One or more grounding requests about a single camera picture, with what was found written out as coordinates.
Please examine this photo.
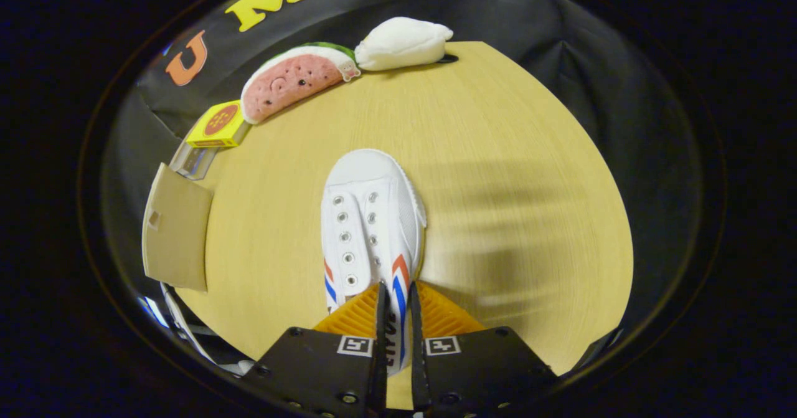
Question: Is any white plush toy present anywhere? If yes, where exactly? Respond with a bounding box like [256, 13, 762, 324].
[354, 17, 458, 72]

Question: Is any grey book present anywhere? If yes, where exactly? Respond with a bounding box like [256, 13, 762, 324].
[169, 143, 217, 181]

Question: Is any yellow book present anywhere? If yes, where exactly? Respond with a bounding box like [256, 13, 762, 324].
[186, 100, 252, 149]

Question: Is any white striped canvas shoe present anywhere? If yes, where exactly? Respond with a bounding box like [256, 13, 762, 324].
[321, 149, 428, 378]

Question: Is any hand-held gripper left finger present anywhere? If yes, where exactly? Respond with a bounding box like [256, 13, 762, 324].
[240, 281, 391, 417]

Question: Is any beige cardboard storage box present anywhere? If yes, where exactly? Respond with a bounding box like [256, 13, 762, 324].
[141, 163, 214, 293]

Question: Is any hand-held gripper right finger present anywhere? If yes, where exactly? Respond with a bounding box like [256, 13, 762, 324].
[408, 281, 558, 416]

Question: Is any watermelon slice plush toy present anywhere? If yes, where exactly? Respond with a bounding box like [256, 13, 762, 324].
[240, 42, 362, 125]

